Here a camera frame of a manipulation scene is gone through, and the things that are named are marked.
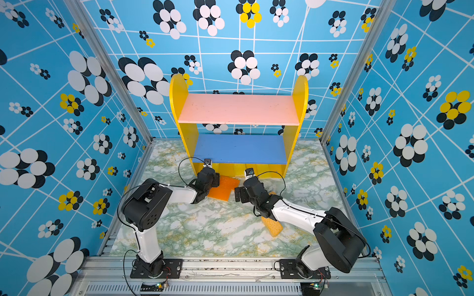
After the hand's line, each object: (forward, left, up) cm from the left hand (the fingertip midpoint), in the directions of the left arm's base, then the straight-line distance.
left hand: (215, 172), depth 100 cm
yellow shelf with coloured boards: (+32, -13, +1) cm, 35 cm away
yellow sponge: (+2, -13, 0) cm, 13 cm away
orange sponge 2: (-10, -5, -3) cm, 12 cm away
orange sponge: (-3, -5, -2) cm, 6 cm away
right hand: (-12, -17, +6) cm, 22 cm away
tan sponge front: (-29, -30, -2) cm, 42 cm away
